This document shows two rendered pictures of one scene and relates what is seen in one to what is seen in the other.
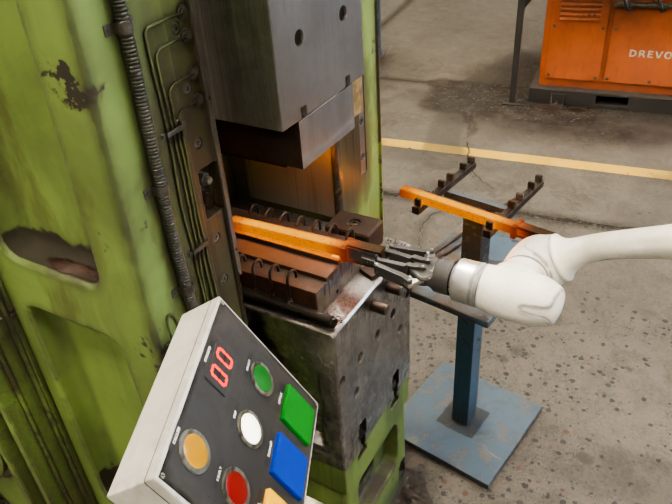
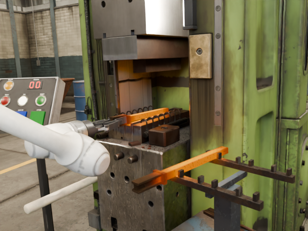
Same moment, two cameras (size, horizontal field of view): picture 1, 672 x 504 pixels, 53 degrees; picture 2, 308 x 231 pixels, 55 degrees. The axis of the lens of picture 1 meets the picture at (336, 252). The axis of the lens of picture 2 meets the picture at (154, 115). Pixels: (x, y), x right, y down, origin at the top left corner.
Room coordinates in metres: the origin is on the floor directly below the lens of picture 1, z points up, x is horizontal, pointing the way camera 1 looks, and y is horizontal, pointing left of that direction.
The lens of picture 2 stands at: (1.43, -1.27, 1.27)
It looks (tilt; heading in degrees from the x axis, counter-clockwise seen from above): 11 degrees down; 95
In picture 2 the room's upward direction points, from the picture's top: 2 degrees counter-clockwise
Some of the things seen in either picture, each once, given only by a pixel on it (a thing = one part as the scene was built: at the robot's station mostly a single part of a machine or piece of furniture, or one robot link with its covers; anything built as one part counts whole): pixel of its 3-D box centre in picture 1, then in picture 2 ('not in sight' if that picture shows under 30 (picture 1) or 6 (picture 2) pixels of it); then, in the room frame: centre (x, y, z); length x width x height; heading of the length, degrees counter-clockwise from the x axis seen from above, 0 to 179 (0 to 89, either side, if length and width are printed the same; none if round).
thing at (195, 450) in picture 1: (194, 451); (8, 85); (0.56, 0.20, 1.16); 0.05 x 0.03 x 0.04; 148
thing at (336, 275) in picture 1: (262, 253); (151, 122); (1.30, 0.17, 0.96); 0.42 x 0.20 x 0.09; 58
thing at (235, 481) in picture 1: (236, 488); (5, 101); (0.56, 0.15, 1.09); 0.05 x 0.03 x 0.04; 148
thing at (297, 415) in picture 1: (295, 415); (37, 118); (0.75, 0.09, 1.01); 0.07 x 0.05 x 0.07; 173
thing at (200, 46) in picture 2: (349, 83); (200, 56); (1.52, -0.06, 1.27); 0.09 x 0.02 x 0.17; 148
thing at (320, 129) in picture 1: (240, 108); (149, 48); (1.30, 0.17, 1.32); 0.42 x 0.20 x 0.10; 58
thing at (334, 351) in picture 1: (283, 324); (163, 173); (1.35, 0.15, 0.69); 0.56 x 0.38 x 0.45; 58
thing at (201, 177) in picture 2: (479, 189); (227, 170); (1.57, -0.40, 0.93); 0.23 x 0.06 x 0.02; 49
